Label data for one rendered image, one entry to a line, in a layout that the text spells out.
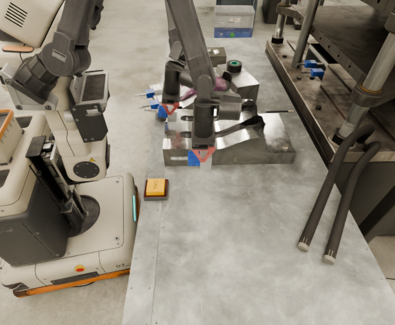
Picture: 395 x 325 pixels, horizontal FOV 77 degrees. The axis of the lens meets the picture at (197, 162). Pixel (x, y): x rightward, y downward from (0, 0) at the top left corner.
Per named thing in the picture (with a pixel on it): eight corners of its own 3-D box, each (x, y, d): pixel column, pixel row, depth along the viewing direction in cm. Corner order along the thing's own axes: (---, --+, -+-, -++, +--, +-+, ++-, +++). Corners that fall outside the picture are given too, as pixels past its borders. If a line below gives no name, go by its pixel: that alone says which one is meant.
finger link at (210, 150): (212, 151, 82) (213, 128, 76) (214, 167, 77) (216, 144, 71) (191, 151, 82) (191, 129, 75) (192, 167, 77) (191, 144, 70)
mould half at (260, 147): (164, 166, 98) (161, 139, 88) (168, 125, 116) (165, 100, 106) (291, 163, 99) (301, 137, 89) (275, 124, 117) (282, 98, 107)
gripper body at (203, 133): (212, 126, 79) (213, 106, 73) (214, 147, 71) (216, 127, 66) (191, 126, 78) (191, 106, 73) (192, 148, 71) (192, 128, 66)
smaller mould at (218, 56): (194, 68, 158) (194, 56, 153) (193, 57, 169) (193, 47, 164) (225, 67, 159) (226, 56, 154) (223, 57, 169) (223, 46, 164)
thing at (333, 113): (329, 162, 110) (336, 150, 104) (265, 47, 201) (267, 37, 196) (517, 158, 111) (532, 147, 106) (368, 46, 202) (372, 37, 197)
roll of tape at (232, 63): (229, 73, 129) (230, 67, 126) (223, 67, 134) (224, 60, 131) (243, 71, 130) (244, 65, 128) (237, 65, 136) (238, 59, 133)
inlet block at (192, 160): (171, 169, 81) (169, 158, 77) (171, 158, 85) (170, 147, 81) (211, 169, 82) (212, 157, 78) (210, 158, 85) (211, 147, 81)
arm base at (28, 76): (20, 62, 69) (7, 84, 60) (38, 42, 66) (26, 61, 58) (51, 84, 74) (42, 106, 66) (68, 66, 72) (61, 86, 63)
